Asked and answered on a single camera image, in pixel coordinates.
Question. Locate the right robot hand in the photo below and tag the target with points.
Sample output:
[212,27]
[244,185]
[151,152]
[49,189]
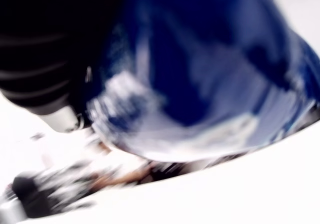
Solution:
[37,34]

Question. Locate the blue Oreo cookie pack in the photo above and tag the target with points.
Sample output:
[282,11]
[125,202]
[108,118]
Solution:
[200,59]

